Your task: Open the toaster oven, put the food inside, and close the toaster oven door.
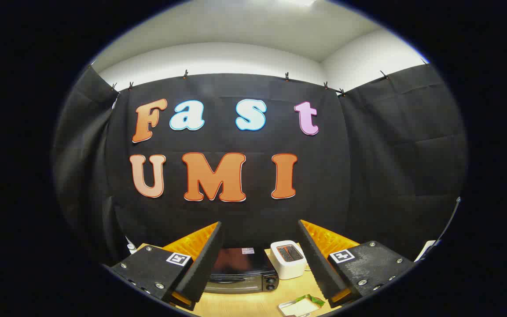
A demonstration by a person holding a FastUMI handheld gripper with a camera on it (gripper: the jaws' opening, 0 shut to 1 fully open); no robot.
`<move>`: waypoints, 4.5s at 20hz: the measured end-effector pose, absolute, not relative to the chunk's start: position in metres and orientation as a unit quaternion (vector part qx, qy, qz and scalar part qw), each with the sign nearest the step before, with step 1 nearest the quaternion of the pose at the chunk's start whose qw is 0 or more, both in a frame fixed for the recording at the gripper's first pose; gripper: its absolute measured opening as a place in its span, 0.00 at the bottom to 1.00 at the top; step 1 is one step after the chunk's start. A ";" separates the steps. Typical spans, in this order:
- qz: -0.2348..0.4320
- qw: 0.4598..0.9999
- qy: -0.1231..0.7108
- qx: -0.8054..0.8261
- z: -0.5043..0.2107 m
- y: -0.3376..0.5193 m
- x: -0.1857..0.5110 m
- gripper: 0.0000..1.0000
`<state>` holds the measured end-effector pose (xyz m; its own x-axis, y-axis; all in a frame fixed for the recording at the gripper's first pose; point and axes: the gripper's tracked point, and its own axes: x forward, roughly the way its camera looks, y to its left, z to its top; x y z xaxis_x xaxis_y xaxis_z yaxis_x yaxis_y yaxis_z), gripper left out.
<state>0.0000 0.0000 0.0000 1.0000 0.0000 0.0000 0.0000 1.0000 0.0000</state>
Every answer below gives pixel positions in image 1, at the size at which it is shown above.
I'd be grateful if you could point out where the sandwich with green lettuce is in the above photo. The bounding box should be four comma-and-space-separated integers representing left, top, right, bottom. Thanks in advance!
294, 294, 326, 316

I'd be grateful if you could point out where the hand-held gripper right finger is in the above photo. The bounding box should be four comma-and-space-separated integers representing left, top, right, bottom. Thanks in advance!
298, 219, 415, 309

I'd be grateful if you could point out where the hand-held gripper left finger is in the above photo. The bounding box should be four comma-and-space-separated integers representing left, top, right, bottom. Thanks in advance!
109, 221, 224, 311

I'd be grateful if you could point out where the row of black cloth clips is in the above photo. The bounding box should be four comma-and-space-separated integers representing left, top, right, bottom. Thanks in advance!
110, 70, 390, 96

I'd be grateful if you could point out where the white rectangular plate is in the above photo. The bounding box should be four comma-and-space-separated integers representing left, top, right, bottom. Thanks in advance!
279, 299, 322, 317

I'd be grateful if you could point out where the black toaster oven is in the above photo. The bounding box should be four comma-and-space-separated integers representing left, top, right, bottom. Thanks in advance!
204, 247, 279, 295

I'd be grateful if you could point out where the white pop-up toaster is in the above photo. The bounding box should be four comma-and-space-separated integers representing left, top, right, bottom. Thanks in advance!
270, 240, 308, 280

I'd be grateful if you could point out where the black backdrop cloth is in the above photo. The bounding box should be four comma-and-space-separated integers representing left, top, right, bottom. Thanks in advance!
52, 62, 469, 265

